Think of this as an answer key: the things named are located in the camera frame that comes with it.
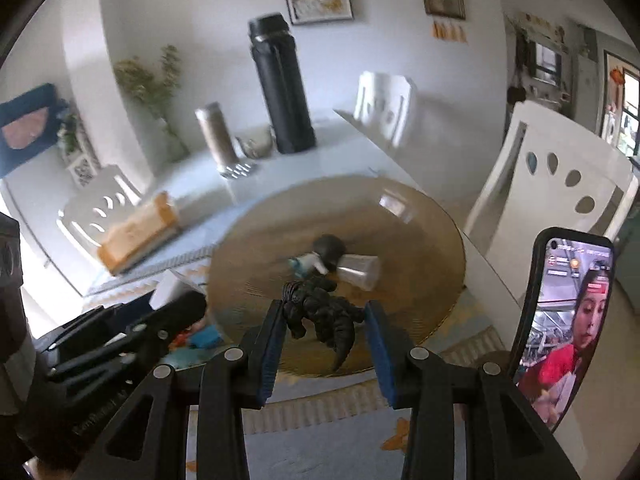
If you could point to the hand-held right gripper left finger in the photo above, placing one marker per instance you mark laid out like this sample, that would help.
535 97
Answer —
270 355

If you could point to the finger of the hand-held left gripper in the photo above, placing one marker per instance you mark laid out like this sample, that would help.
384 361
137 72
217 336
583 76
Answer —
170 312
125 360

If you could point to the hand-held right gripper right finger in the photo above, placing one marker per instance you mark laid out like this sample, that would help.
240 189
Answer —
381 355

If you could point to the black toy dinosaur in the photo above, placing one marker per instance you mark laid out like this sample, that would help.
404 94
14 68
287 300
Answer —
325 310

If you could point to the brown woven bowl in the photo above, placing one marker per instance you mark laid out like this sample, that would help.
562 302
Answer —
400 260

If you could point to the white box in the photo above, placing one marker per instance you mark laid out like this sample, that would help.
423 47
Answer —
172 287

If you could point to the orange tissue pack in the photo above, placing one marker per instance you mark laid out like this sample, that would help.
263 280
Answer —
135 235

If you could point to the patterned table mat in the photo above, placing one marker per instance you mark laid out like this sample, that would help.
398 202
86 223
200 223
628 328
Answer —
320 435

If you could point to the small white blue bottle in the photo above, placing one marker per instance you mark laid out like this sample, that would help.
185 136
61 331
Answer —
306 264

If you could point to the black round toy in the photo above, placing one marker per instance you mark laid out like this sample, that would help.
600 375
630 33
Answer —
329 247

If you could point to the white dining chair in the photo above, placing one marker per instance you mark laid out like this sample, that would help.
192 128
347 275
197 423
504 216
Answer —
82 220
530 200
385 105

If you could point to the perforated steel lid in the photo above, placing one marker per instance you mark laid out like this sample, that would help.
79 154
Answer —
237 170

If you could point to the white plant stand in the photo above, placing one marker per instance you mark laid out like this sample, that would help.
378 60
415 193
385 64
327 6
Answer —
80 160

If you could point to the steel thermos bottle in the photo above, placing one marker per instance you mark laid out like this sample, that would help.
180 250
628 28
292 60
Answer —
216 135

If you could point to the small steel bowl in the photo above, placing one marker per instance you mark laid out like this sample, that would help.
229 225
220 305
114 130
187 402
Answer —
255 146

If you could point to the black smartphone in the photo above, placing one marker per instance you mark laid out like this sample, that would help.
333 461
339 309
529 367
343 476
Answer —
570 330

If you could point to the dark blue furniture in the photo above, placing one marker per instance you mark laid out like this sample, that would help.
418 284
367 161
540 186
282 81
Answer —
25 130

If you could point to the green plant in glass vase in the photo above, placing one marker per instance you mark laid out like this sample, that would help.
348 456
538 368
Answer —
150 80

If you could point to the large black flask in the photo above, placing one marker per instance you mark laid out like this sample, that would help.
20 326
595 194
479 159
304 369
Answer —
282 95

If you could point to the window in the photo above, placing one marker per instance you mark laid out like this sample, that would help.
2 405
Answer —
622 105

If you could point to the dark framed picture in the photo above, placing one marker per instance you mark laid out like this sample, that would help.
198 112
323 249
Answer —
442 0

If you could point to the orange wall stickers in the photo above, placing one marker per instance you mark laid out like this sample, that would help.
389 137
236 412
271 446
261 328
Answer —
450 31

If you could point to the cluttered wall shelf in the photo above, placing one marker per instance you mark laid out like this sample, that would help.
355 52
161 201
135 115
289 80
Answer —
542 55

